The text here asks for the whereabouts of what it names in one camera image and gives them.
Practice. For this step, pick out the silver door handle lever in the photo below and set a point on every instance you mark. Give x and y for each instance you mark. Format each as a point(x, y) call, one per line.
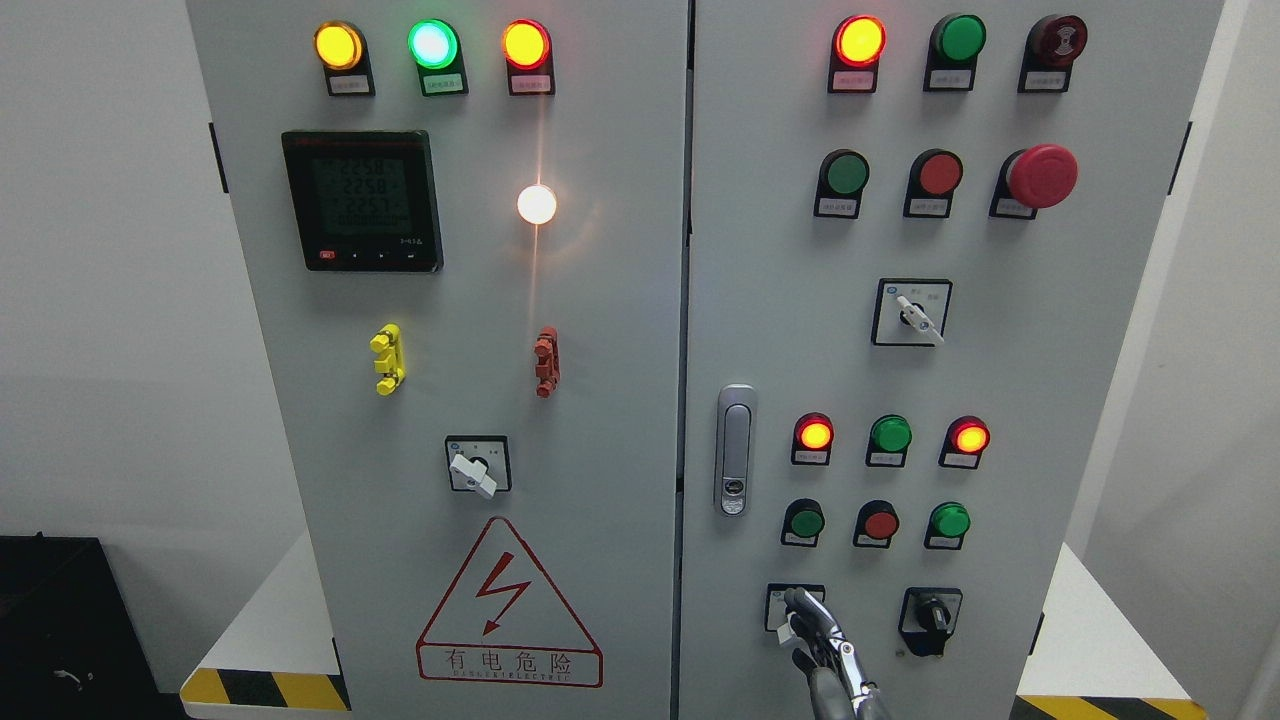
point(735, 446)

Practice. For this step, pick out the silver door lock base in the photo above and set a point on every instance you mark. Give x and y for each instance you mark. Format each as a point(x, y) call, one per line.
point(731, 495)

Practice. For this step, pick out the grey left cabinet door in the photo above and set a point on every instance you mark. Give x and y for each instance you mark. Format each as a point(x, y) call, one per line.
point(593, 467)

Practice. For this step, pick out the grey cabinet door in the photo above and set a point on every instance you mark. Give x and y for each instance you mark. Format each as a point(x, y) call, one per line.
point(784, 301)
point(593, 467)

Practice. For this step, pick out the grey right cabinet door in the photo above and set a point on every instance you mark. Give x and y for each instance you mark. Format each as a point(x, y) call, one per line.
point(784, 301)

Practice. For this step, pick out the red terminal clip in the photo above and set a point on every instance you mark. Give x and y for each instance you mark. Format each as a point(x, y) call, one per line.
point(547, 361)

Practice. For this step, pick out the white lit indicator light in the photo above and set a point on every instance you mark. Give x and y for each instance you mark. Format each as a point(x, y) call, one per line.
point(537, 204)

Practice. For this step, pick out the red lit indicator middle left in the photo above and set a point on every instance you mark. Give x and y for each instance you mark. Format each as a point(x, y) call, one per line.
point(813, 435)

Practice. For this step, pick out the red lit indicator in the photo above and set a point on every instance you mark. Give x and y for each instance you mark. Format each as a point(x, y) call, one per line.
point(856, 49)
point(813, 435)
point(965, 441)

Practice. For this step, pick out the green push button lower left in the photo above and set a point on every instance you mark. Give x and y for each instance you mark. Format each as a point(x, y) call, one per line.
point(803, 522)

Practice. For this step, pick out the yellow terminal clip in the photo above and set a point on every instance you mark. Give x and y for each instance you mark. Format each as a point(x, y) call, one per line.
point(388, 362)

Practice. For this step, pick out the green indicator middle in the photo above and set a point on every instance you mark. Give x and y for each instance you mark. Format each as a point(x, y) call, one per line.
point(888, 442)

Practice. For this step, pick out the green push button upper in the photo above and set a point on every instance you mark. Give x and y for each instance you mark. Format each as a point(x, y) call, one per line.
point(842, 177)

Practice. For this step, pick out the red push button lower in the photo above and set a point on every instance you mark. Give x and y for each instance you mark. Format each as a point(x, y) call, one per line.
point(876, 525)

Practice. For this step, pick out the red push button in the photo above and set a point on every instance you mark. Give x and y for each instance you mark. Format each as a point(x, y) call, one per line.
point(932, 182)
point(876, 525)

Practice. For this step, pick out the red electric hazard warning sticker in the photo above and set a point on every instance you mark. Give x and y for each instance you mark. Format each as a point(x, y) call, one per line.
point(503, 620)

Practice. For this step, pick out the black digital power meter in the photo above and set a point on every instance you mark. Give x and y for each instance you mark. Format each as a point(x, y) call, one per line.
point(364, 201)

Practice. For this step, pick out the red orange indicator light left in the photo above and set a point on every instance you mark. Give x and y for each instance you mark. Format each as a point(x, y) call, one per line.
point(527, 49)

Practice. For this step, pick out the red lit indicator middle right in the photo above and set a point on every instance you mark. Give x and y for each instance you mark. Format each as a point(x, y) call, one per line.
point(965, 441)

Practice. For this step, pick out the red push button upper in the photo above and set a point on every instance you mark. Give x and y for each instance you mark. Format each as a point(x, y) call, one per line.
point(932, 182)

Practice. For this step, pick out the green lit indicator light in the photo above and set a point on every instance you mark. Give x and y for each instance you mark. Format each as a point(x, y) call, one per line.
point(436, 49)

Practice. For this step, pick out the red lit indicator top right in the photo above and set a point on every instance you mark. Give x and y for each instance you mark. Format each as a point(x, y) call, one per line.
point(856, 49)

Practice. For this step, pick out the yellow indicator light top left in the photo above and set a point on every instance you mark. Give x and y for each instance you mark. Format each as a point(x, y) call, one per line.
point(342, 50)

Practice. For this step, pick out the red emergency stop mushroom button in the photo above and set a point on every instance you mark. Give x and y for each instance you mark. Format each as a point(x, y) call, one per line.
point(1033, 179)

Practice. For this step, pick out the green indicator top right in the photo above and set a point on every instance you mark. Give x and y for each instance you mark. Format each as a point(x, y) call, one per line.
point(953, 48)

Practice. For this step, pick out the white cabinet base platform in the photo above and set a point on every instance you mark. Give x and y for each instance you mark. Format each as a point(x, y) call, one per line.
point(277, 659)

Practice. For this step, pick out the dark red buzzer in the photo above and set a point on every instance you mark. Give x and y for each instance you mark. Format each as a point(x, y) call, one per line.
point(1053, 44)

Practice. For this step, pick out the black box at left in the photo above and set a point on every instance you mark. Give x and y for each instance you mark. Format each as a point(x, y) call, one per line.
point(68, 647)

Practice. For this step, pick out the white selector switch left door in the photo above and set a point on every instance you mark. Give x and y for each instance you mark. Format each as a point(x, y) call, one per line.
point(478, 464)

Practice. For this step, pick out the white selector switch upper right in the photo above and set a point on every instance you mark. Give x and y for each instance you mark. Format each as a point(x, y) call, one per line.
point(911, 312)

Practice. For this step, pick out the white selector switch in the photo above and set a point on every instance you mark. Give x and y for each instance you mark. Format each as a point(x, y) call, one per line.
point(775, 605)
point(911, 312)

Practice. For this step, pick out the white selector switch lower right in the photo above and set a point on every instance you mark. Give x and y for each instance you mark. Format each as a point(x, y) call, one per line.
point(775, 605)

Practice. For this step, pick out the black key selector switch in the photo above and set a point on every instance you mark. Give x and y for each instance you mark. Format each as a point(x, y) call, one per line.
point(928, 619)

